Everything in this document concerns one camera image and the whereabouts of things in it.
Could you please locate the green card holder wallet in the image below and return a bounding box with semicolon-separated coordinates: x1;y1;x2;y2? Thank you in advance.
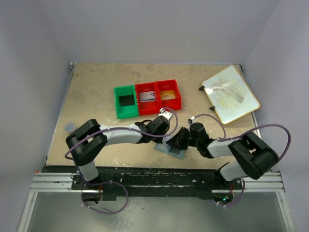
154;143;186;160

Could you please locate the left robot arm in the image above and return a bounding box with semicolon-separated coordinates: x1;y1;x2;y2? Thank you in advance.
66;112;172;183

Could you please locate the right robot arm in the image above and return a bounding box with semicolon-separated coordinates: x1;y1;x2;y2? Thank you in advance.
167;123;279;182

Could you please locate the white striped card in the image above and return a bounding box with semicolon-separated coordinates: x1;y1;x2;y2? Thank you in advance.
139;91;156;102

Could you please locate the orange credit card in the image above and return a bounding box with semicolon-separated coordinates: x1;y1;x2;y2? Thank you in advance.
160;90;176;101

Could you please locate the black card in green bin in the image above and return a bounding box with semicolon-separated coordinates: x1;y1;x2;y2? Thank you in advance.
119;94;135;107

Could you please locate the middle red plastic bin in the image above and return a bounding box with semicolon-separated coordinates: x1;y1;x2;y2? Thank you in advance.
135;82;160;116

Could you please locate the red plastic bin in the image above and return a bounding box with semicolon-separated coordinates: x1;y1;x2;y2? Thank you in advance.
135;82;160;116
156;79;182;111

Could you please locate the right red plastic bin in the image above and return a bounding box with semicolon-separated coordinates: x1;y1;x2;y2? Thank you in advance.
156;79;182;111

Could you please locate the green plastic bin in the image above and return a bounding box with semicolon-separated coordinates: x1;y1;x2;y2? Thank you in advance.
114;85;139;119

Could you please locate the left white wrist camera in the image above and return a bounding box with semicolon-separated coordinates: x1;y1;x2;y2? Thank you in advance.
159;108;173;122

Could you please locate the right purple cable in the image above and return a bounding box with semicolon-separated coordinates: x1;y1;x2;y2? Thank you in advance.
190;114;291;160

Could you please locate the purple cable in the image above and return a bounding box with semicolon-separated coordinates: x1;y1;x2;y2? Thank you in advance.
64;107;179;161
190;114;291;160

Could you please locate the whiteboard with wooden frame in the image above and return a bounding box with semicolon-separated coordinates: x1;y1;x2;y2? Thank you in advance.
199;65;260;125

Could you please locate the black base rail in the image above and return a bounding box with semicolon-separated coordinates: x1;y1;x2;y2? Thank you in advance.
72;167;243;201

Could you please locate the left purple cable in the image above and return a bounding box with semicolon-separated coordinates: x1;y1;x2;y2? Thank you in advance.
64;107;179;161

